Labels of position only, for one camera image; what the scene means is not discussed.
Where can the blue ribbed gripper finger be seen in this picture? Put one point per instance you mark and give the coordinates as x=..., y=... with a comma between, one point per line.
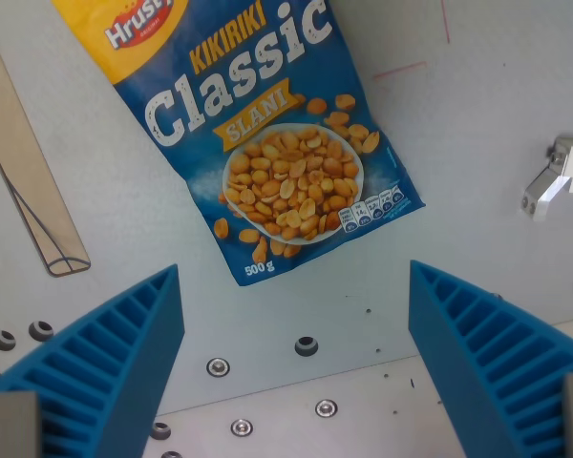
x=119, y=362
x=477, y=362

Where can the silver screw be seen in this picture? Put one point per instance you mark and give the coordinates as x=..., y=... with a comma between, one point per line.
x=325, y=408
x=218, y=367
x=242, y=427

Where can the beige wooden strip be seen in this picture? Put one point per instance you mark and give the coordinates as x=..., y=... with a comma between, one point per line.
x=26, y=181

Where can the blue Classic peanut bag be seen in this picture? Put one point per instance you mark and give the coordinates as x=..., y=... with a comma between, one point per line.
x=248, y=124

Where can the silver metal bracket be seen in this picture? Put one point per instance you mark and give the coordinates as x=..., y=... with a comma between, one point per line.
x=546, y=188

